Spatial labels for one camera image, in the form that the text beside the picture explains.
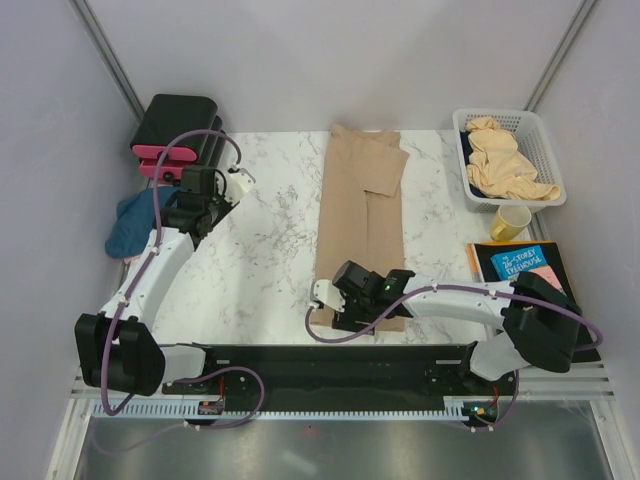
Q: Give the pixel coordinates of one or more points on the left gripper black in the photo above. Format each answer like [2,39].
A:
[226,206]

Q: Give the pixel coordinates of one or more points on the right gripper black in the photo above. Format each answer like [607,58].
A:
[346,320]

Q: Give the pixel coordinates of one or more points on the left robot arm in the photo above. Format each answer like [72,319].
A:
[116,348]

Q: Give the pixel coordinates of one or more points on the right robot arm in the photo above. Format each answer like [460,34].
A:
[535,323]

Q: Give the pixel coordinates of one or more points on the lower black pink drawer box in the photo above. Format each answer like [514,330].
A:
[208,153]

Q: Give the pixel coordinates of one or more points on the black pink drawer box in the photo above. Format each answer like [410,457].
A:
[169,116]
[208,153]

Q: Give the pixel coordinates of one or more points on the blue t shirt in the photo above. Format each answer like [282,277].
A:
[130,232]

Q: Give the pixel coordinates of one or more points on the pink cloth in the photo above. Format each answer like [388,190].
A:
[130,260]

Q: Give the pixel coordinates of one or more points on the upper black pink drawer box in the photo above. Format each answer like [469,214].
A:
[169,116]

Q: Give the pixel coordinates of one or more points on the blue storey treehouse book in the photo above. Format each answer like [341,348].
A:
[509,265]

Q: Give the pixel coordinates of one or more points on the yellow mug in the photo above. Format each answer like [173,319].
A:
[509,221]

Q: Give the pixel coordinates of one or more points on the pink cube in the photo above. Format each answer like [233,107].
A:
[547,273]

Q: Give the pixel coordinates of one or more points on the light yellow t shirt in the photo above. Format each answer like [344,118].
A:
[496,167]

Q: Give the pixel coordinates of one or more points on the white plastic basket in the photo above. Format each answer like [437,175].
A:
[533,142]

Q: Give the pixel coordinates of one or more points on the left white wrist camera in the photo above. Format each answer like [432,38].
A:
[239,183]

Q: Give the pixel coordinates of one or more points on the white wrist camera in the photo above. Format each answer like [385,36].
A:
[239,183]
[325,294]

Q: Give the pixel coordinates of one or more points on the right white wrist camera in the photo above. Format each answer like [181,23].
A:
[325,294]

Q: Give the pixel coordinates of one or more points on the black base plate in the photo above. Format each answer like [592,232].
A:
[340,378]

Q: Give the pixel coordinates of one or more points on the white cable duct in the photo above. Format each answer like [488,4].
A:
[192,410]

